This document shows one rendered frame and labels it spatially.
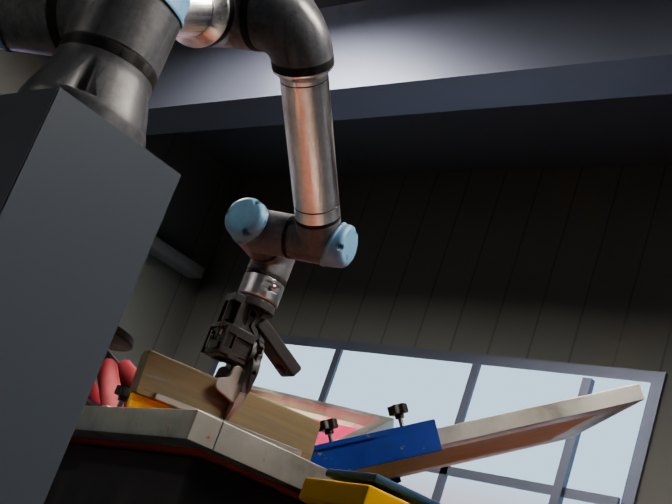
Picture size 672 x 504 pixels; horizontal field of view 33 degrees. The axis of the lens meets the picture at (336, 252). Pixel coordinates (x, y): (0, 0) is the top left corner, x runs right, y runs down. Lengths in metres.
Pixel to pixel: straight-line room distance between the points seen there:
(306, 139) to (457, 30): 2.35
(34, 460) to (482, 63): 2.93
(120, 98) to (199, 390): 0.79
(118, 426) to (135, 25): 0.56
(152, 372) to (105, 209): 0.72
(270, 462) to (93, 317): 0.35
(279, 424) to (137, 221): 0.84
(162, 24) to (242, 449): 0.52
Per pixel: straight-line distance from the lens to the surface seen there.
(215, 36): 1.72
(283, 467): 1.47
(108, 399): 2.60
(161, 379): 1.92
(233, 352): 1.96
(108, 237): 1.23
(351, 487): 1.27
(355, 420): 3.88
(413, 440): 2.54
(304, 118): 1.76
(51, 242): 1.19
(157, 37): 1.32
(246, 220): 1.91
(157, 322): 6.24
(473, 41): 4.01
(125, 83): 1.28
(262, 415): 2.01
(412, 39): 4.20
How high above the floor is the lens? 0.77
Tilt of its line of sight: 19 degrees up
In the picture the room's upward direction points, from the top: 20 degrees clockwise
